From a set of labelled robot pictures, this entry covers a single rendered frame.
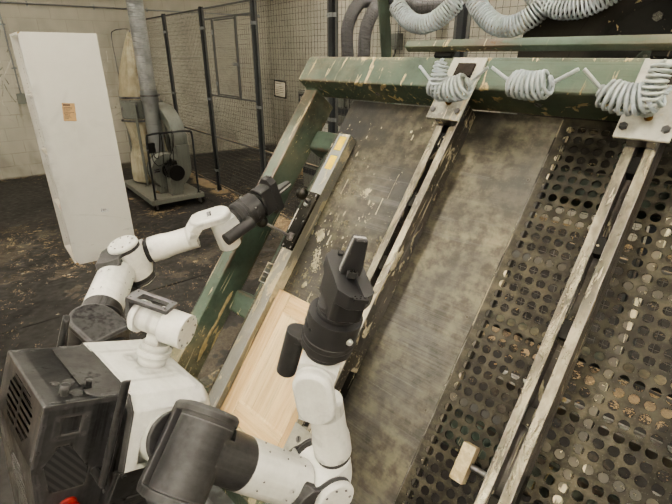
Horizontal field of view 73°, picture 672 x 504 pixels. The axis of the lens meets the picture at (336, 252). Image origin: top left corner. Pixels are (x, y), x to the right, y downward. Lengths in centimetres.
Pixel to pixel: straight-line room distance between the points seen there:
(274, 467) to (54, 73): 425
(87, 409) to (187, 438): 16
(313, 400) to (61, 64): 427
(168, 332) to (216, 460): 25
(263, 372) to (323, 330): 73
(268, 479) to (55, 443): 33
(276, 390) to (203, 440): 62
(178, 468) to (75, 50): 429
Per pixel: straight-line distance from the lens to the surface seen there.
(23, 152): 924
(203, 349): 167
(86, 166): 485
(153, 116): 674
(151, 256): 132
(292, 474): 88
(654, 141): 111
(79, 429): 84
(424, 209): 123
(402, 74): 146
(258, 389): 140
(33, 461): 85
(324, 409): 78
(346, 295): 62
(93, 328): 108
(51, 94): 475
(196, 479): 77
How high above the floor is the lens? 188
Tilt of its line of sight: 24 degrees down
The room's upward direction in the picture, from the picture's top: straight up
